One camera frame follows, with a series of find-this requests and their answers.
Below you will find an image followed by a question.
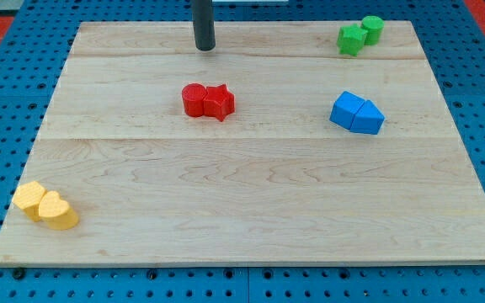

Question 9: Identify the green cylinder block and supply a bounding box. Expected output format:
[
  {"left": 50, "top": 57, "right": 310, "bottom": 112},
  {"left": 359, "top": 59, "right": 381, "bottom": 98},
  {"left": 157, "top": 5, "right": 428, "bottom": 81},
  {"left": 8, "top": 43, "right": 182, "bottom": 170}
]
[{"left": 361, "top": 15, "right": 385, "bottom": 45}]

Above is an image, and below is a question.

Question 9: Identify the green star block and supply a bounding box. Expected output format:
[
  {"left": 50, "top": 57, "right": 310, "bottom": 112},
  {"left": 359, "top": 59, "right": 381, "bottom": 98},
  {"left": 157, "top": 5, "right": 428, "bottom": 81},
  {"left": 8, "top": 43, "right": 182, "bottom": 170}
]
[{"left": 337, "top": 24, "right": 368, "bottom": 56}]

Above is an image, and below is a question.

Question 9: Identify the blue triangle block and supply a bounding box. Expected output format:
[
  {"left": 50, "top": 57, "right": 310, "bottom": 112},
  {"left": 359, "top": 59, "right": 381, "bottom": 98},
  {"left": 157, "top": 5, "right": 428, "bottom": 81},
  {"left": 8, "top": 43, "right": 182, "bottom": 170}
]
[{"left": 349, "top": 100, "right": 385, "bottom": 135}]

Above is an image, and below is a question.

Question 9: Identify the yellow heart block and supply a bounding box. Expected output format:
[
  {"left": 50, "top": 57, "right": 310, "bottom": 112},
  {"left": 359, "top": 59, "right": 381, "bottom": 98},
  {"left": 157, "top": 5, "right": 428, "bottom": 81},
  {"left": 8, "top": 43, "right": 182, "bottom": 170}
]
[{"left": 38, "top": 191, "right": 79, "bottom": 231}]

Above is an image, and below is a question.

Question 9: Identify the red cylinder block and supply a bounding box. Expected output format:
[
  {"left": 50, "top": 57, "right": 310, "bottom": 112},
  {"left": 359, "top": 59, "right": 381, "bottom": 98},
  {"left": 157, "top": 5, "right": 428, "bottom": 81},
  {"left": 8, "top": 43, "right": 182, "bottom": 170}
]
[{"left": 181, "top": 83, "right": 207, "bottom": 117}]

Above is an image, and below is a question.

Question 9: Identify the red star block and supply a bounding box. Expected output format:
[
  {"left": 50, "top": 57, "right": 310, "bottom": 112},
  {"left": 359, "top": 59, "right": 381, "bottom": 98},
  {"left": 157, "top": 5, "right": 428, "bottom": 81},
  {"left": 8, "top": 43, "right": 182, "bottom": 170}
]
[{"left": 203, "top": 84, "right": 235, "bottom": 122}]

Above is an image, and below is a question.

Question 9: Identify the blue cube block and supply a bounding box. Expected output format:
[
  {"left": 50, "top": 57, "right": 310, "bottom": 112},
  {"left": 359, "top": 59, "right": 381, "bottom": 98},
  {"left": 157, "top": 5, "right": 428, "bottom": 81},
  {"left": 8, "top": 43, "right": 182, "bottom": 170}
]
[{"left": 329, "top": 91, "right": 365, "bottom": 130}]

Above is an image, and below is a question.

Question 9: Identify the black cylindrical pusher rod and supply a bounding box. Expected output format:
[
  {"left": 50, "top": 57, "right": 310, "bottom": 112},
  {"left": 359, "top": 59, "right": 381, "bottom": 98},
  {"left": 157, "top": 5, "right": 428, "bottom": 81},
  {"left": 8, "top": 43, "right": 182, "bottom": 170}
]
[{"left": 190, "top": 0, "right": 216, "bottom": 51}]

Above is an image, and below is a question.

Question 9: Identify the yellow hexagon block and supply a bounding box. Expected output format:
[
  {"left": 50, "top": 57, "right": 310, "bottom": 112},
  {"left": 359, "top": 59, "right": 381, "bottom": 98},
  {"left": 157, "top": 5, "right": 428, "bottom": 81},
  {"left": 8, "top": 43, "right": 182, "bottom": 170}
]
[{"left": 12, "top": 181, "right": 47, "bottom": 222}]

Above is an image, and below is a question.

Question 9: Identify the wooden board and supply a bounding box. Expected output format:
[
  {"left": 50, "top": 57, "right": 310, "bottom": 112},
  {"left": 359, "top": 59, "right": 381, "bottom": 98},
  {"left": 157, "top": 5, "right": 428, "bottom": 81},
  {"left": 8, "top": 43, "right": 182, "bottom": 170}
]
[{"left": 0, "top": 21, "right": 485, "bottom": 268}]

